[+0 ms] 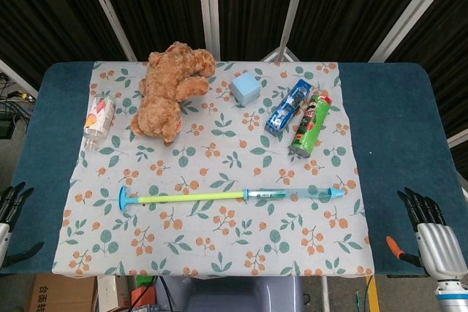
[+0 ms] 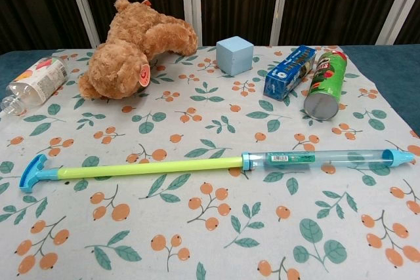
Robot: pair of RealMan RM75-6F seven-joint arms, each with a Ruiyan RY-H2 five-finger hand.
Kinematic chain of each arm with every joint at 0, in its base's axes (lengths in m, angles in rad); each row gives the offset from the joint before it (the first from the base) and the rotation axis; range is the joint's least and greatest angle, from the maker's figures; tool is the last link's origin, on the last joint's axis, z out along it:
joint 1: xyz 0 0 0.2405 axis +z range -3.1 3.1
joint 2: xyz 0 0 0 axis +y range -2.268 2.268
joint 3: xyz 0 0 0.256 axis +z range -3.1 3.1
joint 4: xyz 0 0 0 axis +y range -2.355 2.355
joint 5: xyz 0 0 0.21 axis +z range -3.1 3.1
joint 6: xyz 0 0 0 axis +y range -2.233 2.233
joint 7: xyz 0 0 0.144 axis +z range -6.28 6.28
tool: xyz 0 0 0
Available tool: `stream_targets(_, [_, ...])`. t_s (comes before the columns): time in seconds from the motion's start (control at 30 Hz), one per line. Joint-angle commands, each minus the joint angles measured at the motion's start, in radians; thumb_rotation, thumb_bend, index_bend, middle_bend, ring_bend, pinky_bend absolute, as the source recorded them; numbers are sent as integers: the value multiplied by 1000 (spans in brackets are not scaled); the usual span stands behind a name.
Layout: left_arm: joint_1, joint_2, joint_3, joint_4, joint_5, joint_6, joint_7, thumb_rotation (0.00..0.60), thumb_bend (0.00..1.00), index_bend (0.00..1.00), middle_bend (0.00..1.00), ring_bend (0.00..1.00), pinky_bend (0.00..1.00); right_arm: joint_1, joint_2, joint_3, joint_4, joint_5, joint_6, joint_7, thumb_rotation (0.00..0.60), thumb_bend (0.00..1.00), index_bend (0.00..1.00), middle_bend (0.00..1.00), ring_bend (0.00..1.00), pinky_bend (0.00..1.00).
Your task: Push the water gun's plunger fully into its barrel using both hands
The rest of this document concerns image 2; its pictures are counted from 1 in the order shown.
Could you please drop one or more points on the clear plastic bottle fruit label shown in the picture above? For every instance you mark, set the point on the clear plastic bottle fruit label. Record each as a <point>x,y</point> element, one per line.
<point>36,83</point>

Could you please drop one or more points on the floral print tablecloth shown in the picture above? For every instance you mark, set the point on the floral print tablecloth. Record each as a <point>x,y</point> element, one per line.
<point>210,227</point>

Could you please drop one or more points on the blue cookie box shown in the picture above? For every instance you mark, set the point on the blue cookie box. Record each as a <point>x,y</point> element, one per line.
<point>285,75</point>

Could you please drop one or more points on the light blue foam cube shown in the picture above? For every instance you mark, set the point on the light blue foam cube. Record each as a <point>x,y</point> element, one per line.
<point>234,55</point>

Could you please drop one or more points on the green chips can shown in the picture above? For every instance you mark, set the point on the green chips can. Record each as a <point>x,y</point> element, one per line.
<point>325,86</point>

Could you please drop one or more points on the green and blue toy stick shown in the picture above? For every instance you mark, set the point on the green and blue toy stick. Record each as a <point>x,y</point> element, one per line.
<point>147,167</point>

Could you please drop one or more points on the brown plush teddy bear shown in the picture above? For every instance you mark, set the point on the brown plush teddy bear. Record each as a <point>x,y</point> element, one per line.
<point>124,50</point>

